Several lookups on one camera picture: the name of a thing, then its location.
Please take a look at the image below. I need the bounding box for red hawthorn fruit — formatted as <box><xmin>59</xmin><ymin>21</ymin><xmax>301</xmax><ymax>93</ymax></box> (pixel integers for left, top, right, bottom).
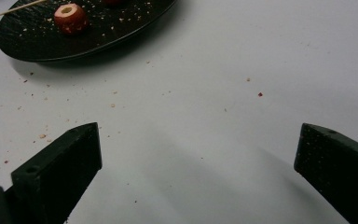
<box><xmin>102</xmin><ymin>0</ymin><xmax>127</xmax><ymax>7</ymax></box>
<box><xmin>53</xmin><ymin>3</ymin><xmax>90</xmax><ymax>35</ymax></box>

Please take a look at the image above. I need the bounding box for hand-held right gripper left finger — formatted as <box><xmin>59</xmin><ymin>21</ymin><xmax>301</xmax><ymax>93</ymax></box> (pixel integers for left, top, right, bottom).
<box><xmin>11</xmin><ymin>121</ymin><xmax>103</xmax><ymax>224</ymax></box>

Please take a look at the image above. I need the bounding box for black round plate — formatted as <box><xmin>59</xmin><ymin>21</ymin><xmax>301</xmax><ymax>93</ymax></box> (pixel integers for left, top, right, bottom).
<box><xmin>0</xmin><ymin>0</ymin><xmax>177</xmax><ymax>63</ymax></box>

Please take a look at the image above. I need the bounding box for thin wooden skewer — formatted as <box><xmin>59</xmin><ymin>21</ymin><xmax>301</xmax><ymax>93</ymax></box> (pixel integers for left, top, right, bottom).
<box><xmin>0</xmin><ymin>0</ymin><xmax>46</xmax><ymax>22</ymax></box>

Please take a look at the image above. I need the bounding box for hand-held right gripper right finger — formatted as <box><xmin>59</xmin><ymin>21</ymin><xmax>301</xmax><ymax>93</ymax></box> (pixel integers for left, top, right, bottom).
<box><xmin>294</xmin><ymin>122</ymin><xmax>358</xmax><ymax>224</ymax></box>

